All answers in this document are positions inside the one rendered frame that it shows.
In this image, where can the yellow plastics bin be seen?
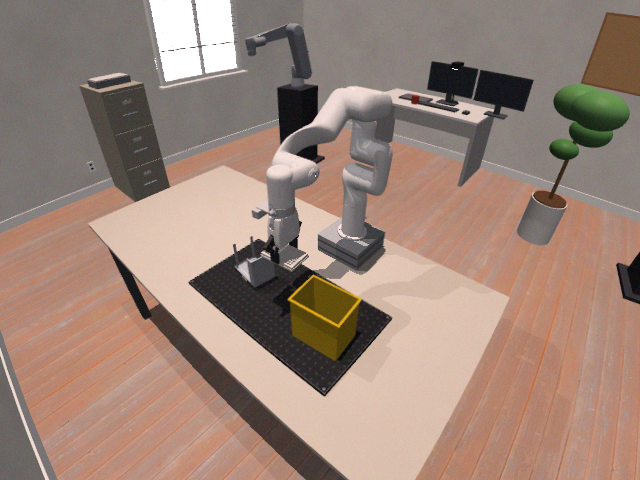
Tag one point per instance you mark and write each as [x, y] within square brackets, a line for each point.
[334, 304]

